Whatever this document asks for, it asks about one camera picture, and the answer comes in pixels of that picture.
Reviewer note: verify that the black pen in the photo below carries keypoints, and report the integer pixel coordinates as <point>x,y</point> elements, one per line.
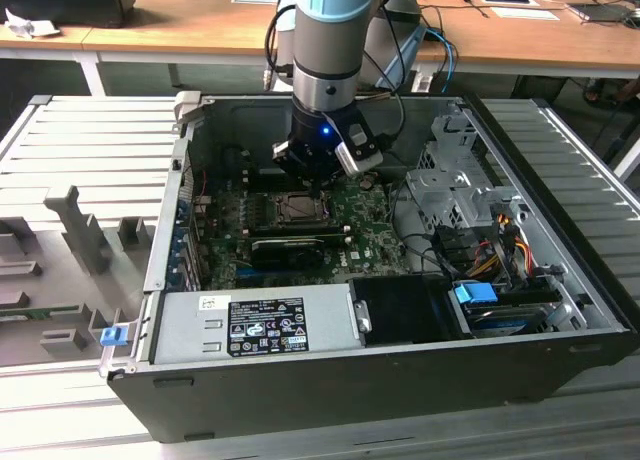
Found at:
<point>472,5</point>

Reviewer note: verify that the grey parts rack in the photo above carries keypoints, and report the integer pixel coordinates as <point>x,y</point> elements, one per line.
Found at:
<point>60,280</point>

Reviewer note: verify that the silver power supply with label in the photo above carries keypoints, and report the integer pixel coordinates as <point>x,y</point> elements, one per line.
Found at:
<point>185,330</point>

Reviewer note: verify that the blue plastic case latch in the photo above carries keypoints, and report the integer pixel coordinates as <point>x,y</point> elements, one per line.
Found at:
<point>112,337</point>

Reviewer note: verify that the white paper sheet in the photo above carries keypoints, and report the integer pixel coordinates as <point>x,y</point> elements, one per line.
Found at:
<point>525,14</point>

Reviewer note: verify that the RAM slot black clips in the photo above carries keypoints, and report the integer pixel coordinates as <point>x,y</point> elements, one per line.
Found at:
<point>300,225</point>

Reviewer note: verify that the black grey PC case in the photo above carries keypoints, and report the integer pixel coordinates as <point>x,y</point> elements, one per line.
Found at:
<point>300,395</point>

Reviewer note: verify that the black notebook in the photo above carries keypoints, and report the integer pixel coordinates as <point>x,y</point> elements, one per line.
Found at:
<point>600,12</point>

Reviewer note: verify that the RAM slot white clips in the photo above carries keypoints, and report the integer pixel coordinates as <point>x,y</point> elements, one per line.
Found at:
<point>300,230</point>

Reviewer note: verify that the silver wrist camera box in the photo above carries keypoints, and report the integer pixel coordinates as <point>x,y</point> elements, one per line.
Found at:
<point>357,162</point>

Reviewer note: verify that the silver coin battery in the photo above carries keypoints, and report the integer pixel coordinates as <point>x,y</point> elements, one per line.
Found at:
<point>369,182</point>

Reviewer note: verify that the black box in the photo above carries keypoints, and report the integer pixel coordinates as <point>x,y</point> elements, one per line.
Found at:
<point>65,0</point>

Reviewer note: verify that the crumpled white paper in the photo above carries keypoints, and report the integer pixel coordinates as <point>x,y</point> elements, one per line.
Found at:
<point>30,25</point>

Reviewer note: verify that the CPU socket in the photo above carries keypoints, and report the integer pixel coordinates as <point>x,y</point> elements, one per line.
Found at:
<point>273,215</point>

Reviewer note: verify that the blue expansion slot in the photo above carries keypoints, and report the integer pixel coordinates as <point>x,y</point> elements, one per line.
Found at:
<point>244,271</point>

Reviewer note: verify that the green motherboard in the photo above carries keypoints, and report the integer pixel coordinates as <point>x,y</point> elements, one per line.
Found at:
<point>370,240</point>

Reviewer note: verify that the hard disk in blue carrier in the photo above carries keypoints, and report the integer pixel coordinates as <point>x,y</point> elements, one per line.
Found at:
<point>472,295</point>

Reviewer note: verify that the green RAM stick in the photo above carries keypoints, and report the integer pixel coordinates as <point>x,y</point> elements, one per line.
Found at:
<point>40,311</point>
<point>300,236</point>

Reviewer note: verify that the silver metal drive cage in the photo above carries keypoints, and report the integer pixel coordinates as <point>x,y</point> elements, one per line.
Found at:
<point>440,185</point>

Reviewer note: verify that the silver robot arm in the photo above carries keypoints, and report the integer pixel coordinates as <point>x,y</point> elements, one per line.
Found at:
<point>325,55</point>

